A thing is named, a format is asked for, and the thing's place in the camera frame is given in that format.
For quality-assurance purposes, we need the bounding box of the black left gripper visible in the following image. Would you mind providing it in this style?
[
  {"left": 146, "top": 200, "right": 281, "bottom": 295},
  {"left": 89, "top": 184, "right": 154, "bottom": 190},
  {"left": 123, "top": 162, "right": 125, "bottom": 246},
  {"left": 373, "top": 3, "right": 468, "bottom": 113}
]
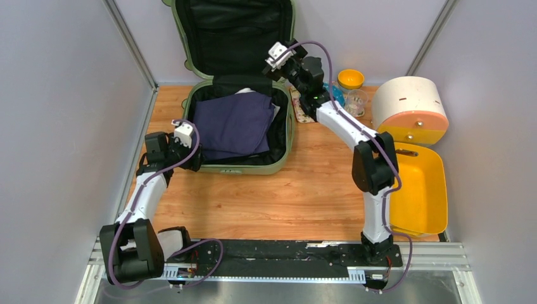
[{"left": 165, "top": 134, "right": 205, "bottom": 174}]

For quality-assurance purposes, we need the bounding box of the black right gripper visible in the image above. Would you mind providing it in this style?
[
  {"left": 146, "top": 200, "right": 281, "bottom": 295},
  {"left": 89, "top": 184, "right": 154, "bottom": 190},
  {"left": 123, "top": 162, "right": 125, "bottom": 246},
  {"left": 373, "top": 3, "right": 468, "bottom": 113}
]
[{"left": 263, "top": 39, "right": 308, "bottom": 96}]

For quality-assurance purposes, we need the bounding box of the navy blue garment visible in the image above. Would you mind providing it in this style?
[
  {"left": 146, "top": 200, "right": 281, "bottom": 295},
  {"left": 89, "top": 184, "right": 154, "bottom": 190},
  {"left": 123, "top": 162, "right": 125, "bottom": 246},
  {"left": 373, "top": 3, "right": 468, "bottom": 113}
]
[{"left": 192, "top": 91, "right": 280, "bottom": 161}]

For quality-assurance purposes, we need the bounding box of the green hard-shell suitcase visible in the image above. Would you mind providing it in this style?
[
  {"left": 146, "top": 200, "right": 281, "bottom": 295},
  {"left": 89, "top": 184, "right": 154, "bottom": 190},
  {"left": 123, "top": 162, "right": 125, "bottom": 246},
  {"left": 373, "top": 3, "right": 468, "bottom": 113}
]
[{"left": 165, "top": 1, "right": 295, "bottom": 175}]

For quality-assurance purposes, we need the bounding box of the yellow plastic basin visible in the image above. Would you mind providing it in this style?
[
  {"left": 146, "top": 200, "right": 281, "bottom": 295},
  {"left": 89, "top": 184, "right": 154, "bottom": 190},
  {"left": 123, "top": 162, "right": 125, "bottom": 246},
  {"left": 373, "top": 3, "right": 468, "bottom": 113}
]
[{"left": 389, "top": 142, "right": 448, "bottom": 238}]

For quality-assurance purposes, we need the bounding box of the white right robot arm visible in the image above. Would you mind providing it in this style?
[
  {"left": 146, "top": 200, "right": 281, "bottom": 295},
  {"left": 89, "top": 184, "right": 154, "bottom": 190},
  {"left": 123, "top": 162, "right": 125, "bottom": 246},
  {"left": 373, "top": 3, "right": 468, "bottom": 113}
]
[{"left": 264, "top": 41, "right": 400, "bottom": 265}]

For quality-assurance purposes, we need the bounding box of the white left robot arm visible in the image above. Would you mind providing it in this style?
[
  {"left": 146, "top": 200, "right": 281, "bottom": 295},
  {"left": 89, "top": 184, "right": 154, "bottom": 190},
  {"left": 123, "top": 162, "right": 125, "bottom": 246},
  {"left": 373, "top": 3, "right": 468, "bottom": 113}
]
[{"left": 99, "top": 129, "right": 201, "bottom": 289}]

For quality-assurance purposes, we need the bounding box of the blue polka dot plate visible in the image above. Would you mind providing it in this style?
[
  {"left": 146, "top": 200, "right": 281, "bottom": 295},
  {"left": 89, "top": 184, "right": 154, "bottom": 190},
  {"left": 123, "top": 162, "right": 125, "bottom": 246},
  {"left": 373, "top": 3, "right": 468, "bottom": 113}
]
[{"left": 320, "top": 82, "right": 345, "bottom": 108}]

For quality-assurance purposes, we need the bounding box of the floral placemat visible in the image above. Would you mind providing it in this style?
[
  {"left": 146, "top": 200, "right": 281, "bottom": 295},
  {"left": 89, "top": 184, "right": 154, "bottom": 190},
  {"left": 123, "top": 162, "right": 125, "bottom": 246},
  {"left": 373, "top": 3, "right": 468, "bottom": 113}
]
[{"left": 289, "top": 82, "right": 350, "bottom": 124}]

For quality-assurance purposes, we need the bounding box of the small yellow bowl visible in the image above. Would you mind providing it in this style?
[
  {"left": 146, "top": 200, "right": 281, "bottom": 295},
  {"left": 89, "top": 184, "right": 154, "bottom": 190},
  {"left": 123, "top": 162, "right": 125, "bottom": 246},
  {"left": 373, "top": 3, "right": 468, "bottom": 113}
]
[{"left": 338, "top": 69, "right": 365, "bottom": 90}]

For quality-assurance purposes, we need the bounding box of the clear drinking glass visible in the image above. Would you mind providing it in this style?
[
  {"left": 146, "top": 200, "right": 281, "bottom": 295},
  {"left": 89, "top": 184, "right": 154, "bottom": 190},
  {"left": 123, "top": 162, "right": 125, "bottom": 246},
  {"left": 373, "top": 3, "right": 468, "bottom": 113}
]
[{"left": 344, "top": 89, "right": 369, "bottom": 117}]

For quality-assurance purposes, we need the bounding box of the white and orange drawer cabinet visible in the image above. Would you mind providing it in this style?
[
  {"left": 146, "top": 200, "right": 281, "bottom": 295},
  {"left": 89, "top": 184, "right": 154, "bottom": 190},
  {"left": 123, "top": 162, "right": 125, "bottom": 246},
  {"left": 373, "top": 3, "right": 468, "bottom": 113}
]
[{"left": 371, "top": 76, "right": 449, "bottom": 146}]

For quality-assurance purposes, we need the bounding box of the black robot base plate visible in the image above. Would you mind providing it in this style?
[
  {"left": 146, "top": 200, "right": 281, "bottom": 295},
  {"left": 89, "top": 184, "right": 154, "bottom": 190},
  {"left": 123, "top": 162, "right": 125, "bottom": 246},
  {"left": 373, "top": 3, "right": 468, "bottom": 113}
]
[{"left": 168, "top": 239, "right": 403, "bottom": 279}]

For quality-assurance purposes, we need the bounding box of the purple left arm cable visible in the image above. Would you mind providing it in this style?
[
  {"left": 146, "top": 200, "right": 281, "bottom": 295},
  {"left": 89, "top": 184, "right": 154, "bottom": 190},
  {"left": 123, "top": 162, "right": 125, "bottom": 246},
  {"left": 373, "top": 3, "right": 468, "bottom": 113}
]
[{"left": 106, "top": 119, "right": 224, "bottom": 291}]

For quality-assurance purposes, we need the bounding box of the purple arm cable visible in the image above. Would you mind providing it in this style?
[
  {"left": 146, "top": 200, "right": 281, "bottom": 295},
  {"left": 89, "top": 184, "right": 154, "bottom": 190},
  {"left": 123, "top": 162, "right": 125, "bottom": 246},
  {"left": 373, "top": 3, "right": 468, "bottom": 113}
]
[
  {"left": 106, "top": 119, "right": 224, "bottom": 291},
  {"left": 272, "top": 40, "right": 414, "bottom": 293}
]

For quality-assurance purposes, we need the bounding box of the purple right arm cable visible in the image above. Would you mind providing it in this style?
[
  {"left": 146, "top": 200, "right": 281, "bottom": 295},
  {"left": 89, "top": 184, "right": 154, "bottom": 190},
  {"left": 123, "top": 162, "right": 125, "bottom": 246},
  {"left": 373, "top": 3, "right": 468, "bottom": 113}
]
[{"left": 272, "top": 40, "right": 414, "bottom": 293}]

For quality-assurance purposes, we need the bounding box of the aluminium frame rail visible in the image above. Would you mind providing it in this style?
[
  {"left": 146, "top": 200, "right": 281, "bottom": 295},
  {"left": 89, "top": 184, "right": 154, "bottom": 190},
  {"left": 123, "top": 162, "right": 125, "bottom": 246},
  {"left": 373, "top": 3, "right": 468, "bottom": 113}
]
[{"left": 75, "top": 239, "right": 481, "bottom": 303}]

